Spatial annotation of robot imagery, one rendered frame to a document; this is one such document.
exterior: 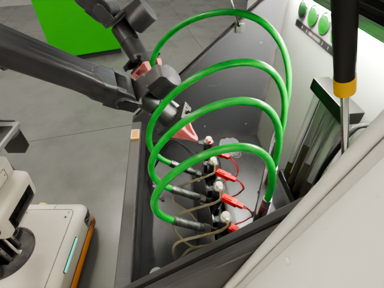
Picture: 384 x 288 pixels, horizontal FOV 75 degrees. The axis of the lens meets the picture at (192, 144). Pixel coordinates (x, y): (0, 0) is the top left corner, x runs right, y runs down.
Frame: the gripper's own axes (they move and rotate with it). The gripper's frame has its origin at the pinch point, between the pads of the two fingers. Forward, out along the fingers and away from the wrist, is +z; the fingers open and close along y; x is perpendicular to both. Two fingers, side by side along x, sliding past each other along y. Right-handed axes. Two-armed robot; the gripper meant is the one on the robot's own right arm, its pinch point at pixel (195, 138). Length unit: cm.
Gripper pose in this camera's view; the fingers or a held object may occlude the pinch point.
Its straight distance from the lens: 70.0
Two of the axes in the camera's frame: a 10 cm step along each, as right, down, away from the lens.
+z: 7.1, 5.6, 4.3
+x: 1.3, -7.1, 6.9
